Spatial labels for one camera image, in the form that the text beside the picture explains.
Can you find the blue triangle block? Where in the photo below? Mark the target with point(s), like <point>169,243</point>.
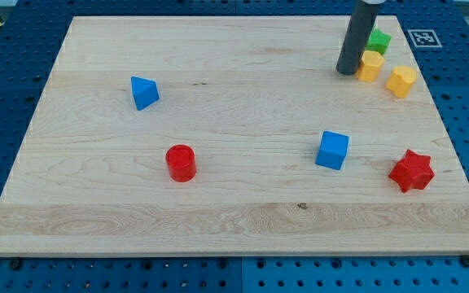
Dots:
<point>144,92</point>

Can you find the red cylinder block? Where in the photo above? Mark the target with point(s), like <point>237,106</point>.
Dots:
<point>180,160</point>

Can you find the light wooden board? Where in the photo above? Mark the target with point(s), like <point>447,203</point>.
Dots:
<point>252,97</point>

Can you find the blue cube block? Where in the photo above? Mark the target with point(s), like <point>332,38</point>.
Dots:
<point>333,150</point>

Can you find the yellow hexagon block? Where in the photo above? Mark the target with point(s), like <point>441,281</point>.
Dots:
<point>370,66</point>

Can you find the green star block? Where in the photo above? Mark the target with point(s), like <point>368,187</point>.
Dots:
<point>378,41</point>

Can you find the yellow heart block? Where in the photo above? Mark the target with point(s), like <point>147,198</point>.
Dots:
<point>401,80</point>

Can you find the red star block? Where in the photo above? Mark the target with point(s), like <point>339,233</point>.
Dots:
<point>413,171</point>

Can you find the white fiducial marker tag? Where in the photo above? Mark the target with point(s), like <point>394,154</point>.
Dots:
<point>424,38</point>

